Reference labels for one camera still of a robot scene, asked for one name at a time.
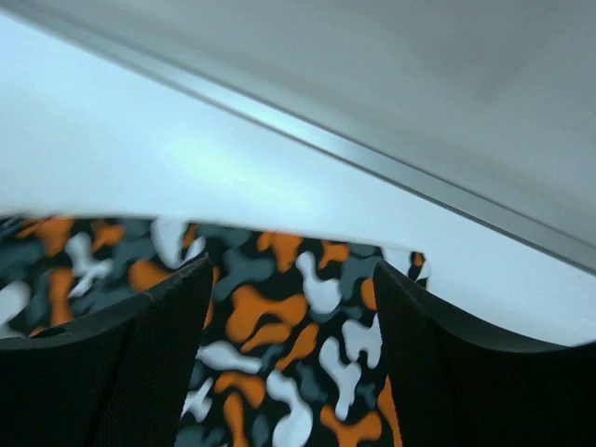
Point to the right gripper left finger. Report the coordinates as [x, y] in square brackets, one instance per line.
[115, 377]

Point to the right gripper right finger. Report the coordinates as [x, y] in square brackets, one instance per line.
[458, 380]

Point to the orange camouflage shorts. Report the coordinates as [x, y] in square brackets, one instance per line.
[290, 351]

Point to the aluminium table edge rail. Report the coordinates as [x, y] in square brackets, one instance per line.
[205, 88]

